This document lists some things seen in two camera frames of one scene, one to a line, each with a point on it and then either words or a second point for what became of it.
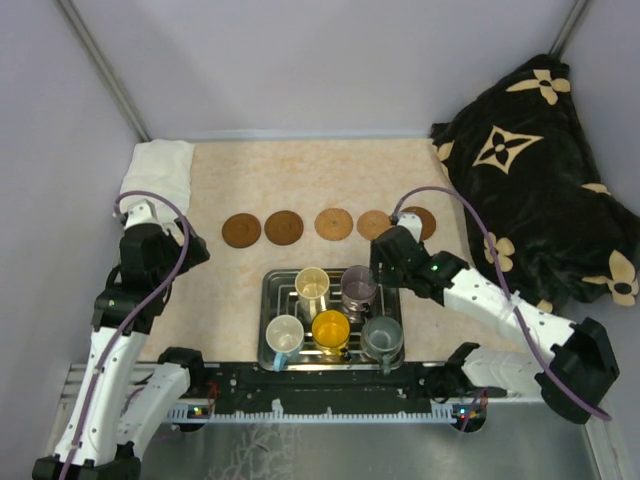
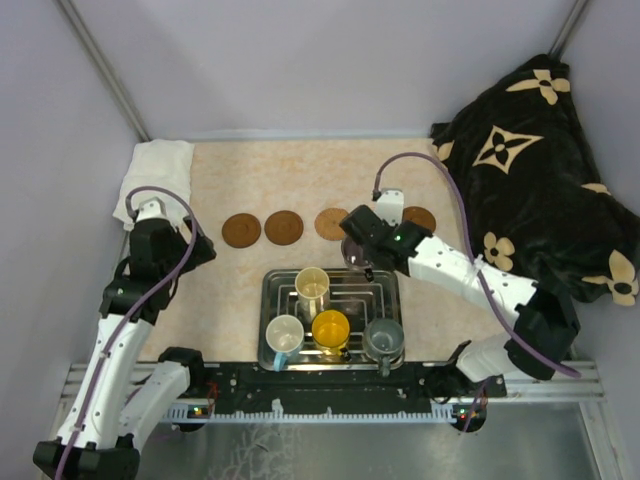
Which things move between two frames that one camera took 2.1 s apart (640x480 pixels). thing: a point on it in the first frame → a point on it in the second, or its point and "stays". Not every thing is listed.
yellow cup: [330, 331] stays
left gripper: [197, 253] stays
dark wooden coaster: [283, 227] stays
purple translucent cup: [358, 288] → [354, 255]
